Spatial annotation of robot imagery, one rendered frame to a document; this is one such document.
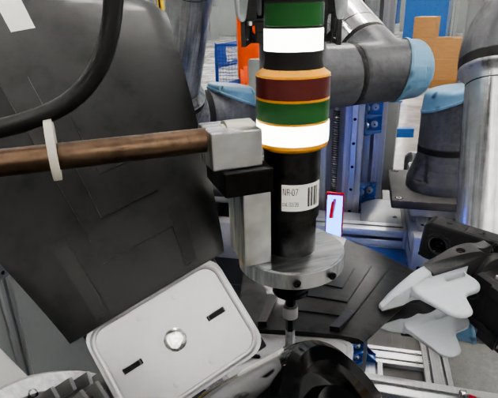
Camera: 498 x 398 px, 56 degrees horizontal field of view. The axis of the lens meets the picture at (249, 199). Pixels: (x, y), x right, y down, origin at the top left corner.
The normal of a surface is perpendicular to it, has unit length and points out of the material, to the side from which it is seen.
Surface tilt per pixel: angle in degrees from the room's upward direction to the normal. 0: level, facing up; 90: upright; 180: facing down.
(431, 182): 72
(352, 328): 9
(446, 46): 90
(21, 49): 49
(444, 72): 90
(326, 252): 0
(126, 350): 53
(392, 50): 44
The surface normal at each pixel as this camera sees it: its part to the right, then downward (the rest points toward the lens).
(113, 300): 0.12, -0.21
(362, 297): 0.12, -0.96
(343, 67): 0.32, -0.07
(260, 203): 0.34, 0.34
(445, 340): 0.04, -0.86
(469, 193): -0.87, -0.18
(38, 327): 0.97, 0.07
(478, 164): -0.73, -0.18
